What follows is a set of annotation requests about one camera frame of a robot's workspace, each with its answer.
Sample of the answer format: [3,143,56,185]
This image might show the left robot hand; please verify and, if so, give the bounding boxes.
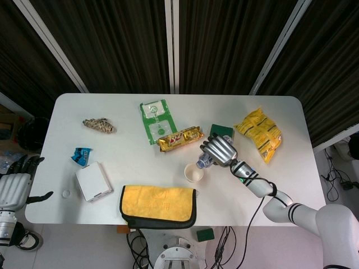
[0,156,54,211]

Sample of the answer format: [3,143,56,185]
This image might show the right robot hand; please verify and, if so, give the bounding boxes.
[199,134,239,168]

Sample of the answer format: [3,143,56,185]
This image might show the transparent plastic water bottle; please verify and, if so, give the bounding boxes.
[195,134,234,170]

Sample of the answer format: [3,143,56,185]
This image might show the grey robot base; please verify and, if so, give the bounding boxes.
[153,235,207,269]

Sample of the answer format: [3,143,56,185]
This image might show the white paper cup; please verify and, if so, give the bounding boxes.
[183,163,205,183]

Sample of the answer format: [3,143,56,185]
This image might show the green yellow sponge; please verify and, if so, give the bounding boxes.
[209,123,234,141]

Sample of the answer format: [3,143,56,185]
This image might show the yellow snack bag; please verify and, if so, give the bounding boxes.
[233,106,283,165]

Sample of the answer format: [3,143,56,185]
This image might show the gold biscuit packet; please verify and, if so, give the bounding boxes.
[157,126,206,154]

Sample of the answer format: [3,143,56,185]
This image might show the black waste bin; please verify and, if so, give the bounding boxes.
[16,117,50,154]

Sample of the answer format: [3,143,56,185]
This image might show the brown cardboard box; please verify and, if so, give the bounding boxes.
[0,105,21,141]

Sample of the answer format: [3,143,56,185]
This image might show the green white plastic pouch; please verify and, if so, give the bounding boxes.
[139,98,177,146]

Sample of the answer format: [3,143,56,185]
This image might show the blue snack wrapper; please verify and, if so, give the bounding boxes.
[70,147,93,165]

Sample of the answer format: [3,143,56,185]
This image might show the white cardboard box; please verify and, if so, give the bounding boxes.
[75,161,114,202]

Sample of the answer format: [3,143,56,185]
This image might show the yellow black-edged microfiber cloth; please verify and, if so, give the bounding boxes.
[119,184,197,230]

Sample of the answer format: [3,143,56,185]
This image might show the small green sponge block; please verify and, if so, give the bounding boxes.
[196,228,215,242]

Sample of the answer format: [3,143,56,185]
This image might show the woven straw bundle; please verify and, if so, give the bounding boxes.
[82,117,117,135]

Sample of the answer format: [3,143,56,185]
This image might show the black pleated curtain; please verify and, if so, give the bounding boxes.
[0,0,359,149]

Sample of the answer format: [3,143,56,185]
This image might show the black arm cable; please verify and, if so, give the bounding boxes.
[240,168,294,269]

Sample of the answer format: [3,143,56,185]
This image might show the black floor cables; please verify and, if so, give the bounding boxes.
[321,147,359,202]

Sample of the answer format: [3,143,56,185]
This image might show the white upright frame post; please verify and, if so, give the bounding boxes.
[164,0,180,95]

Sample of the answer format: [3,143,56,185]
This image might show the white slanted frame post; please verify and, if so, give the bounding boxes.
[248,0,310,96]
[20,0,90,94]

